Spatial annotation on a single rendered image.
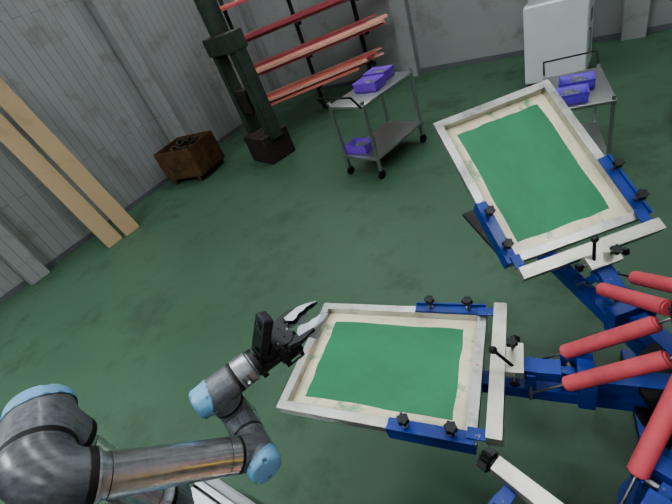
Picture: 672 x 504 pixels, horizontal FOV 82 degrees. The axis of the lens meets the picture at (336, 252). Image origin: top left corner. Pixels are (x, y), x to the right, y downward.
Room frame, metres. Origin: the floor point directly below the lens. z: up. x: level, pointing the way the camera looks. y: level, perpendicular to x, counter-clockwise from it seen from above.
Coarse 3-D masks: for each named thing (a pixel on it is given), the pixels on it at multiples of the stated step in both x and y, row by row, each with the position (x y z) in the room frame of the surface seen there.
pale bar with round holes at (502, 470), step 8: (496, 464) 0.50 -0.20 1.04; (504, 464) 0.49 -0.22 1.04; (496, 472) 0.48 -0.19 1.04; (504, 472) 0.47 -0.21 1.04; (512, 472) 0.47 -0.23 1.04; (520, 472) 0.46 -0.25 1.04; (504, 480) 0.46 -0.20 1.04; (512, 480) 0.45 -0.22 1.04; (520, 480) 0.44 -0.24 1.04; (528, 480) 0.43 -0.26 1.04; (512, 488) 0.44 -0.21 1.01; (520, 488) 0.42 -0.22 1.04; (528, 488) 0.42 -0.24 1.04; (536, 488) 0.41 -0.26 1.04; (520, 496) 0.42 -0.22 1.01; (528, 496) 0.40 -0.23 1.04; (536, 496) 0.39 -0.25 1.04; (544, 496) 0.38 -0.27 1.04; (552, 496) 0.38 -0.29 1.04
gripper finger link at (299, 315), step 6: (300, 306) 0.75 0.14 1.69; (306, 306) 0.74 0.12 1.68; (312, 306) 0.75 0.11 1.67; (294, 312) 0.74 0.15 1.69; (300, 312) 0.73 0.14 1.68; (306, 312) 0.75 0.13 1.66; (288, 318) 0.73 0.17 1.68; (294, 318) 0.72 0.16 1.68; (300, 318) 0.74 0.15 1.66; (306, 318) 0.75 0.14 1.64; (294, 324) 0.73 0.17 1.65
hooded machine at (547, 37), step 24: (528, 0) 5.25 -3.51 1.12; (552, 0) 5.06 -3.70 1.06; (576, 0) 4.84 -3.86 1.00; (528, 24) 5.22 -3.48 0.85; (552, 24) 5.02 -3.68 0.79; (576, 24) 4.83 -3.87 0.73; (528, 48) 5.22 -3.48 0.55; (552, 48) 5.02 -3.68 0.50; (576, 48) 4.82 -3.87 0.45; (528, 72) 5.23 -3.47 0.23; (552, 72) 5.02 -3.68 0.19
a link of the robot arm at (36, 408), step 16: (48, 384) 0.60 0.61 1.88; (16, 400) 0.55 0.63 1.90; (32, 400) 0.54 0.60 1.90; (48, 400) 0.54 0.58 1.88; (64, 400) 0.56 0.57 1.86; (16, 416) 0.51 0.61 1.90; (32, 416) 0.50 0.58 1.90; (48, 416) 0.50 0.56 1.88; (64, 416) 0.51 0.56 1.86; (80, 416) 0.54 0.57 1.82; (0, 432) 0.50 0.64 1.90; (16, 432) 0.48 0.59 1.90; (32, 432) 0.47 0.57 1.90; (80, 432) 0.51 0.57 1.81; (96, 432) 0.53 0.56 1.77; (0, 448) 0.46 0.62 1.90; (112, 448) 0.54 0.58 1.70; (128, 496) 0.49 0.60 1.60; (144, 496) 0.50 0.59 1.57; (160, 496) 0.51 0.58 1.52; (176, 496) 0.52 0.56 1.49; (192, 496) 0.56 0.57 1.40
